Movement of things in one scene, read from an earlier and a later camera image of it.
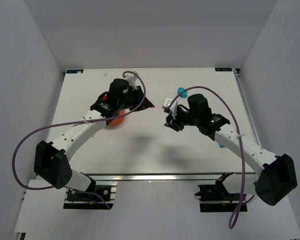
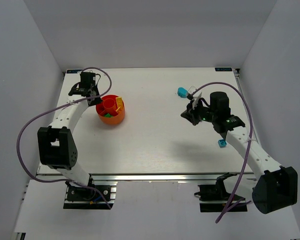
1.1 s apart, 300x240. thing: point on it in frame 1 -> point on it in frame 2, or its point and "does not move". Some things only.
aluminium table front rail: [123, 177] does not move
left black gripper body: [138, 97] -> [95, 99]
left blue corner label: [74, 71] does not move
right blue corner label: [223, 69] does not move
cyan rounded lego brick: [184, 94] does not move
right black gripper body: [176, 121] -> [190, 114]
